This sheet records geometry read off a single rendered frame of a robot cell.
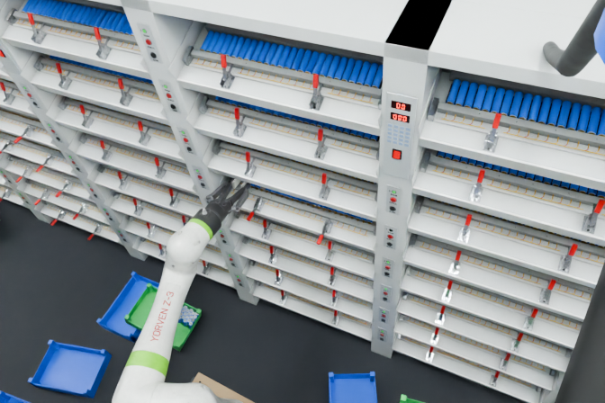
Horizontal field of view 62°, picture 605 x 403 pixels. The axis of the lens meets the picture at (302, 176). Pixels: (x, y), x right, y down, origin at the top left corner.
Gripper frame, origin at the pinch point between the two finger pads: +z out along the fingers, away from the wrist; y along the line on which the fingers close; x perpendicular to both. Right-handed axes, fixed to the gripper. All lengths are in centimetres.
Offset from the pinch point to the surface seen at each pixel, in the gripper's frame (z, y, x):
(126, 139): -7.9, 43.8, -9.7
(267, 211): -2.8, -11.3, 8.1
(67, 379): -57, 72, 107
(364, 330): 12, -48, 81
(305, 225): -2.8, -26.4, 8.2
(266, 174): -4.3, -12.7, -11.5
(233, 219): 2.2, 8.2, 25.6
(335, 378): -6, -42, 97
